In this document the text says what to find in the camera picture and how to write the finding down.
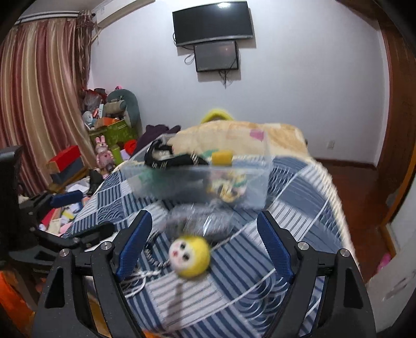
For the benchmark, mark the wall socket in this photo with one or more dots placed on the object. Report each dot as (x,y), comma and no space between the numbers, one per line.
(330,144)

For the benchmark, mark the yellow-green plush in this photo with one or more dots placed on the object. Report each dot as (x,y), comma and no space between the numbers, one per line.
(216,114)

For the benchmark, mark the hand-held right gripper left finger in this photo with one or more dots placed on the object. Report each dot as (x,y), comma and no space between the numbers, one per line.
(135,247)

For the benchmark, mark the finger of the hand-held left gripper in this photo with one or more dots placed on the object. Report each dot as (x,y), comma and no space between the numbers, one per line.
(94,232)
(66,198)

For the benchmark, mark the beige fleece blanket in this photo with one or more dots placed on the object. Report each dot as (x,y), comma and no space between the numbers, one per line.
(279,136)

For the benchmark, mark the grey flat box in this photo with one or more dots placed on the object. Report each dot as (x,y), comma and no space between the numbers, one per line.
(70,172)

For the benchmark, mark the clear plastic storage box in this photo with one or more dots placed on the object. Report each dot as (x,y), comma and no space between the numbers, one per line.
(182,185)

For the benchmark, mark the colourful small toy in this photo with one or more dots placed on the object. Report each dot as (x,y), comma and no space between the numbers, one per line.
(229,188)

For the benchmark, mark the yellow plush doll head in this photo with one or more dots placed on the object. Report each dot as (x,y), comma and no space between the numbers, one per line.
(191,256)

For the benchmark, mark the red cloth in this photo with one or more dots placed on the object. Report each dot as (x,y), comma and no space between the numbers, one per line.
(131,146)

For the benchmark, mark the white cabinet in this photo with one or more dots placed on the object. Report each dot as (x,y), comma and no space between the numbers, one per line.
(398,279)

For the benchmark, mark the striped red-brown curtain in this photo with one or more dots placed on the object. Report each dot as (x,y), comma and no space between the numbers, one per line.
(39,97)

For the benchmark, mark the pile of papers and packets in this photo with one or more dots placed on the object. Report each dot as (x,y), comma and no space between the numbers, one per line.
(70,214)

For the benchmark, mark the brown wooden wardrobe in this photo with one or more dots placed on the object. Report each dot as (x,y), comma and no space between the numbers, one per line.
(399,130)

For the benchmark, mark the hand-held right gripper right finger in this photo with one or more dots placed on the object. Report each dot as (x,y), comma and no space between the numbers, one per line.
(272,242)

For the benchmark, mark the dark purple clothing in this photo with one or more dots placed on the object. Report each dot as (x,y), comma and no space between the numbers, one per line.
(152,135)

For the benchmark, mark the large black wall television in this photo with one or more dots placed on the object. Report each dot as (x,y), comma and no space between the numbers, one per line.
(213,21)

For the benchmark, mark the red flat box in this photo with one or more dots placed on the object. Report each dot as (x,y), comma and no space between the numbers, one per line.
(63,157)

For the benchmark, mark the grey-green plush dinosaur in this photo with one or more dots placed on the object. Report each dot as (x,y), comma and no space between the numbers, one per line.
(128,104)

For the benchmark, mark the silver plastic packet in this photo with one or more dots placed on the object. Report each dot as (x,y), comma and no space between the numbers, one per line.
(195,217)

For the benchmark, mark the yellow sponge block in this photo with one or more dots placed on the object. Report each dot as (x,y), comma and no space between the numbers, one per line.
(222,158)

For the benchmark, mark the blue striped patchwork quilt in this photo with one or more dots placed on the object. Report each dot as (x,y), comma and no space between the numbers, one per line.
(227,292)

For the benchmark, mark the small black wall monitor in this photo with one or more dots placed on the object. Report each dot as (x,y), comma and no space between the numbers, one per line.
(216,56)

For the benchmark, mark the pink rabbit doll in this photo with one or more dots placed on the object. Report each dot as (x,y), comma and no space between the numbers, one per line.
(104,156)

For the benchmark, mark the green cardboard box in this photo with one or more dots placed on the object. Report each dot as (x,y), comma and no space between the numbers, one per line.
(115,133)

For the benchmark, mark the white air conditioner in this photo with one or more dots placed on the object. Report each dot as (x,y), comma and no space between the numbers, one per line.
(123,13)

